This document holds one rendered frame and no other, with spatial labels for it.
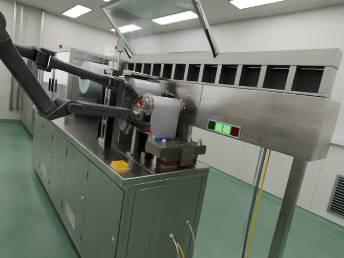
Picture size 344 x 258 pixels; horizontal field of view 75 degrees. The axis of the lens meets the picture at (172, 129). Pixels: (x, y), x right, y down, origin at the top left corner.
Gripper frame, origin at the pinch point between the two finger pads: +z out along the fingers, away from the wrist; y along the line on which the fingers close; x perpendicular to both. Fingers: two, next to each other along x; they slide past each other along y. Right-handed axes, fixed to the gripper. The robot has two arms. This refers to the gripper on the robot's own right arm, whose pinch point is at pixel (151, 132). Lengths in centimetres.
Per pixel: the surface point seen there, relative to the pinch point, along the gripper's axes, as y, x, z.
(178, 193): 25.8, -24.0, 22.8
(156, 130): 0.3, 3.3, 2.4
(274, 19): -80, 272, 152
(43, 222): -91, -113, 18
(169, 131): 0.3, 8.2, 12.6
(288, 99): 67, 45, 10
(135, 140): -7.8, -8.9, -1.7
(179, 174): 26.1, -13.7, 15.0
